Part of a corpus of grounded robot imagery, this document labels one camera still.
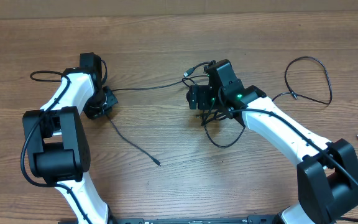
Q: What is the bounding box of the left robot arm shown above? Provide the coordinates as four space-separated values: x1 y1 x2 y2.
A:
21 52 117 223

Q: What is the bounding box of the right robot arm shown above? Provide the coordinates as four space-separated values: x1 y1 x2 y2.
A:
182 60 358 223

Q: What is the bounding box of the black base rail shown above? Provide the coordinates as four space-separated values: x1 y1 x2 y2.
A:
57 214 279 224

